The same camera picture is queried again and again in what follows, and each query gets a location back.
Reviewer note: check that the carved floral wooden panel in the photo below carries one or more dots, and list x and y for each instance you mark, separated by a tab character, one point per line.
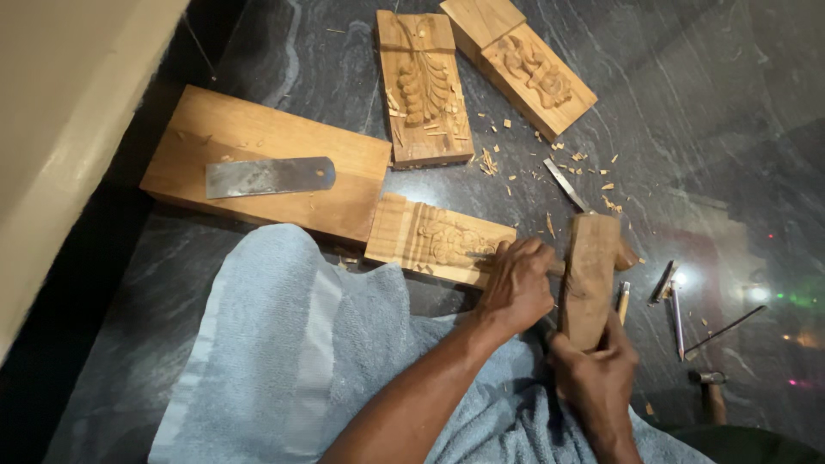
425	238

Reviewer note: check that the long thin metal chisel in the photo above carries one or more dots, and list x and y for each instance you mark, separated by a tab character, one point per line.
677	322

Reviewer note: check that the scattered wood chips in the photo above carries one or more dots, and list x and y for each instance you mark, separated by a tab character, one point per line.
488	161

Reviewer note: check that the figure carved wooden block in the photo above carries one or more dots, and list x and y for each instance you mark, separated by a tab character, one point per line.
528	71

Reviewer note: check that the leaf carved wooden block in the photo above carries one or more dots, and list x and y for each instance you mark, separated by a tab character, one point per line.
422	90

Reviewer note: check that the flat steel chisel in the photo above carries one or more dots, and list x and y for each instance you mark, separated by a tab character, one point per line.
564	184

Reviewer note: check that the person's right hand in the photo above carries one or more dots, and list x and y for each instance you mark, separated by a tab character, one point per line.
596	386

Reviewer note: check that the plain wide wooden plank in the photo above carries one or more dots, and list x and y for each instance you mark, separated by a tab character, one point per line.
258	135

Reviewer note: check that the dark green cloth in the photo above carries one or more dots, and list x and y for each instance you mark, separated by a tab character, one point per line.
754	448

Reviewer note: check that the person's left fingers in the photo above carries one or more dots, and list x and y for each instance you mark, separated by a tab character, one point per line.
525	248

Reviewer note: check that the light blue towel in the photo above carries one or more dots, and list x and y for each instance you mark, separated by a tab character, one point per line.
277	361

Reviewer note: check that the flat steel blade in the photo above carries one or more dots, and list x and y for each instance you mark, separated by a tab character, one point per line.
267	176

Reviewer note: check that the wooden block mallet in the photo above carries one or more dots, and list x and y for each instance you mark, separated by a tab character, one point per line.
590	277

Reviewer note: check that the person's left hand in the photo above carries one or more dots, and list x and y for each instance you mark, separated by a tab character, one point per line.
515	290

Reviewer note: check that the short dark metal chisel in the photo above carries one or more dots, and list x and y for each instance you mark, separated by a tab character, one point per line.
662	282

